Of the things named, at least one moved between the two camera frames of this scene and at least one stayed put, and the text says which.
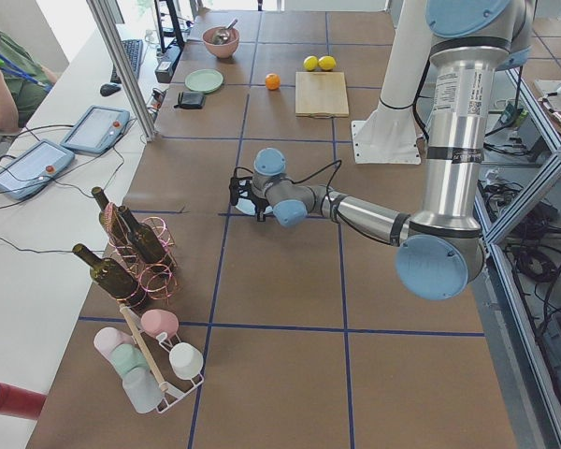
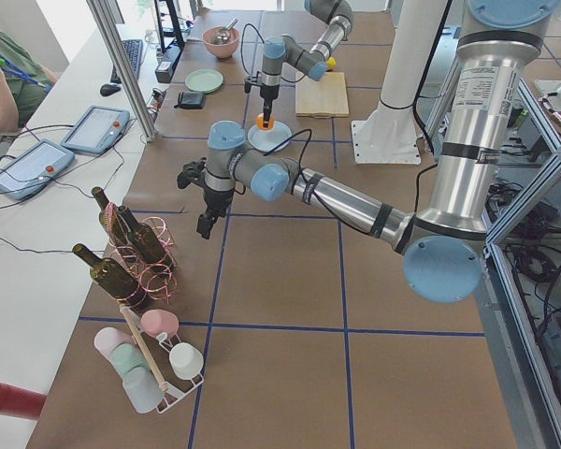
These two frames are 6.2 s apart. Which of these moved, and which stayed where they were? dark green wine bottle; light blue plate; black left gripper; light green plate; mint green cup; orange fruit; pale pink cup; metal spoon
Moved: light blue plate; black left gripper; orange fruit
Stayed: dark green wine bottle; mint green cup; light green plate; pale pink cup; metal spoon
